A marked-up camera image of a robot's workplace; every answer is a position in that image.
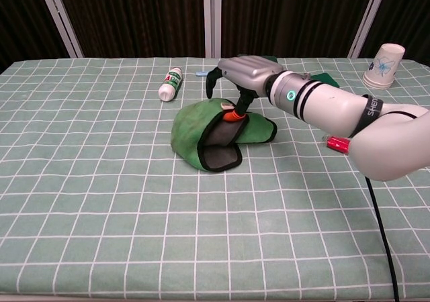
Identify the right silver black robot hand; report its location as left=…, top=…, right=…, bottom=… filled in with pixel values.
left=205, top=55, right=285, bottom=123

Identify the dark curtain panel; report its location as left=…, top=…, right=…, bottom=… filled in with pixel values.
left=0, top=0, right=70, bottom=73
left=361, top=0, right=430, bottom=61
left=55, top=0, right=206, bottom=58
left=220, top=0, right=379, bottom=58

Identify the plain green yellow sponge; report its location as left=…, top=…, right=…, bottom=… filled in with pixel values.
left=310, top=72, right=341, bottom=89

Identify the white bottle green label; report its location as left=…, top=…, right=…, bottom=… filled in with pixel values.
left=158, top=66, right=184, bottom=103

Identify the red candy clear wrapper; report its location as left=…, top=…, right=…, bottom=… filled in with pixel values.
left=321, top=134, right=352, bottom=154

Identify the green checked tablecloth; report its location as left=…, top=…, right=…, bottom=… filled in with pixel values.
left=0, top=57, right=430, bottom=299

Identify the white partition frame post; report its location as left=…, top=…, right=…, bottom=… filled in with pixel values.
left=202, top=0, right=222, bottom=58
left=36, top=0, right=84, bottom=58
left=347, top=0, right=392, bottom=58

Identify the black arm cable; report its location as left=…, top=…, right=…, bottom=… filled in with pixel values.
left=364, top=109, right=421, bottom=302

